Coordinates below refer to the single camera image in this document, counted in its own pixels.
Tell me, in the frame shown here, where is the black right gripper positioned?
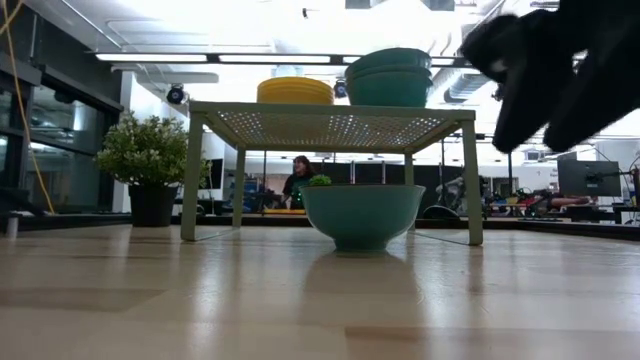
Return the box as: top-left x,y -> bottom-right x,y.
459,0 -> 640,154

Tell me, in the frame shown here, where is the teal patterned bowl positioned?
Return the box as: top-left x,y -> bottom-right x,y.
344,63 -> 433,81
344,47 -> 433,71
347,74 -> 434,109
298,183 -> 428,253

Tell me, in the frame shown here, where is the black computer monitor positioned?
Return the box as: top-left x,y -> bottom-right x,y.
556,158 -> 623,198

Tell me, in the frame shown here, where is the person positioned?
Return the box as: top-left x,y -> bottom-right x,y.
435,175 -> 467,216
281,154 -> 317,211

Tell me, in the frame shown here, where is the black office chair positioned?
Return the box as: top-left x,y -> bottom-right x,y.
422,203 -> 464,220

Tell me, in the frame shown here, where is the green perforated metal stand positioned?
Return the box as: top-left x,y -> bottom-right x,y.
181,100 -> 485,247

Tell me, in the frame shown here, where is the overhead LED light bar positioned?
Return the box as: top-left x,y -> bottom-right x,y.
94,51 -> 466,70

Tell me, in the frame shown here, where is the green potted plant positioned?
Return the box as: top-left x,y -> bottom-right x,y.
93,112 -> 212,229

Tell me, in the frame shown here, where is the yellow extension cable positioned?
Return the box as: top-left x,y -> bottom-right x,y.
0,0 -> 57,215

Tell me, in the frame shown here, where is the white cylindrical post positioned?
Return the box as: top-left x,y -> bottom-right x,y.
4,210 -> 21,240

